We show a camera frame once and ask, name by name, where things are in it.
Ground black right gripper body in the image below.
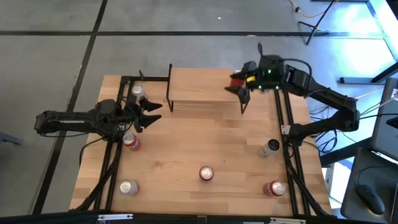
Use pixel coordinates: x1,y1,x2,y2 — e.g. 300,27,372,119
247,55,286,91

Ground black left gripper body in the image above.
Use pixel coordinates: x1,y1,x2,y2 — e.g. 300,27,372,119
123,98,146,134

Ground red can with black script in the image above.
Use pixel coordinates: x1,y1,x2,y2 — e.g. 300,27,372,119
229,70,248,90

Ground pink and white Spindrift can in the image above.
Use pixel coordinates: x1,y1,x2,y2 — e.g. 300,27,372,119
131,84,147,100

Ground red Fanta can blue logo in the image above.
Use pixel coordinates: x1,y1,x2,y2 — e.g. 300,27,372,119
122,132,142,152

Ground tall white Celsius can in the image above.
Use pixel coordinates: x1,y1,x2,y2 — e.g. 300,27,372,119
257,138,281,159

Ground silver beverage can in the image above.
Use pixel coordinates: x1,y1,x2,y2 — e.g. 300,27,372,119
118,179,140,197

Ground dark red beverage can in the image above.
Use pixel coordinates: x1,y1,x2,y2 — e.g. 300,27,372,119
198,166,215,182

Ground wooden shelf with black legs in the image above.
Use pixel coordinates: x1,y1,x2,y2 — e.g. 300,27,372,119
166,63,251,114

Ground black tripod stand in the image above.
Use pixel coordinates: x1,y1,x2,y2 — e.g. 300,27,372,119
297,0,340,46

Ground black desk leg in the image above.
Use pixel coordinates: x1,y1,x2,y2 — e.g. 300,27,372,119
339,62,398,85

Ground black desk beam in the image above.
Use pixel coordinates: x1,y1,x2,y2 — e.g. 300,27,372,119
320,136,374,167

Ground grey monitor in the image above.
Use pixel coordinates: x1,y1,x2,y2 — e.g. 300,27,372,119
371,77,398,162

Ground grey chair leg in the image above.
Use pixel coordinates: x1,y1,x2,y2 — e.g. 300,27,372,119
0,131,22,146

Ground grey desk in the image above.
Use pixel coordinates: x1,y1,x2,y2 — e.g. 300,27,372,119
340,146,398,224

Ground black computer mouse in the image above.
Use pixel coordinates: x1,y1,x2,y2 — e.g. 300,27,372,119
356,184,386,216

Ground black aluminium table frame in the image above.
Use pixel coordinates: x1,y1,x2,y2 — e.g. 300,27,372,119
70,74,338,224

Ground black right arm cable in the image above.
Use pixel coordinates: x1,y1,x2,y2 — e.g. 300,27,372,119
279,57,313,78

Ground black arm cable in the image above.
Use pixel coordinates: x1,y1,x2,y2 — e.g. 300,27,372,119
79,136,108,167
279,57,313,78

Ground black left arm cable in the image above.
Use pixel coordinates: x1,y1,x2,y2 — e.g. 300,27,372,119
79,136,108,167

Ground yellow cable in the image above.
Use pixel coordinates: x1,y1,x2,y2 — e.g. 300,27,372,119
289,0,338,19

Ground black cable bundle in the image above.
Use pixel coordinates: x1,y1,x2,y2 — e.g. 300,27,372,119
74,141,123,212
283,141,332,218

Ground black floor cables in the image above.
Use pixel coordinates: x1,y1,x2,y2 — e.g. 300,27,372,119
307,104,341,155

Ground silver frame bracket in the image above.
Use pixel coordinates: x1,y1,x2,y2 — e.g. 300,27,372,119
97,213,134,222
269,217,306,224

